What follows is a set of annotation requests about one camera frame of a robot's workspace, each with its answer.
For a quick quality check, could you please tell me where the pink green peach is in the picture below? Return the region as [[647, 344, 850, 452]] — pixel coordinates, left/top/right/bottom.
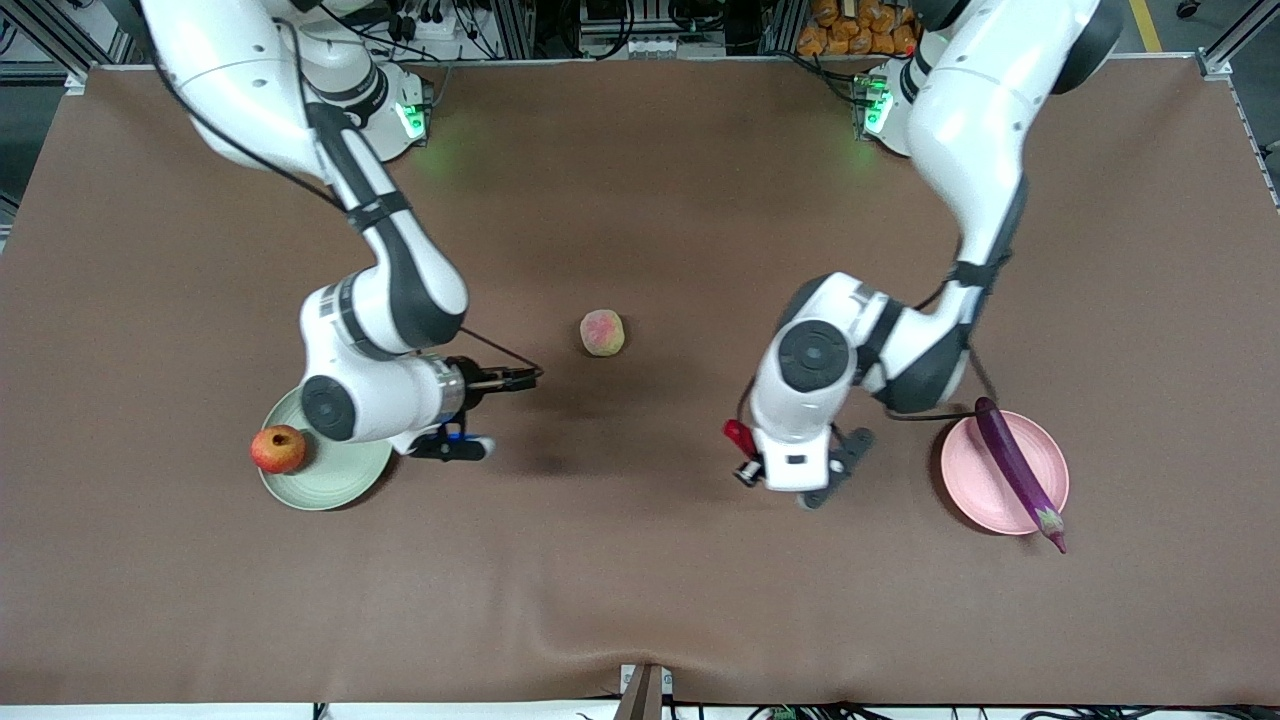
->
[[580, 309, 626, 358]]

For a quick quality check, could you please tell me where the red yellow pomegranate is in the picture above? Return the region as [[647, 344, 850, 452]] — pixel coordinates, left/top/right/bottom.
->
[[250, 425, 308, 475]]

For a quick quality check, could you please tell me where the long purple eggplant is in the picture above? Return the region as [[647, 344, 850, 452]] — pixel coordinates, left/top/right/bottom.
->
[[974, 397, 1068, 554]]

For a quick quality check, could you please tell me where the brown table mat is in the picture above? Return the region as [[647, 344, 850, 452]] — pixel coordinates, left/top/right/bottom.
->
[[0, 57, 1280, 706]]

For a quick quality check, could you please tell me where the pale green round plate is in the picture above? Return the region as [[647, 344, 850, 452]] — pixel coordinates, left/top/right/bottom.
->
[[258, 385, 394, 512]]

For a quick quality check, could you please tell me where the pink round plate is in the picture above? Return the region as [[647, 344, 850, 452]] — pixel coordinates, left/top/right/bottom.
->
[[940, 410, 1070, 536]]

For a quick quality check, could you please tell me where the white power strip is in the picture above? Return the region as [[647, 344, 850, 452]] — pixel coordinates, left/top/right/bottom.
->
[[390, 0, 471, 41]]

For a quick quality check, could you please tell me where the grey equipment box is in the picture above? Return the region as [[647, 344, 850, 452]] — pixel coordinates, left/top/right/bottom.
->
[[578, 0, 729, 59]]

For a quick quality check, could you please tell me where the bag of orange fruit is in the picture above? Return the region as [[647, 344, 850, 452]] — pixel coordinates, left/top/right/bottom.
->
[[797, 0, 926, 58]]

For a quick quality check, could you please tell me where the grey metal table bracket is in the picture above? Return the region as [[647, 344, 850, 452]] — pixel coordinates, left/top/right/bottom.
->
[[613, 663, 674, 720]]

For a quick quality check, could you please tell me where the aluminium frame profile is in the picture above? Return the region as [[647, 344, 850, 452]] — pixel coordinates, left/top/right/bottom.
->
[[1195, 20, 1280, 81], [0, 0, 151, 96]]

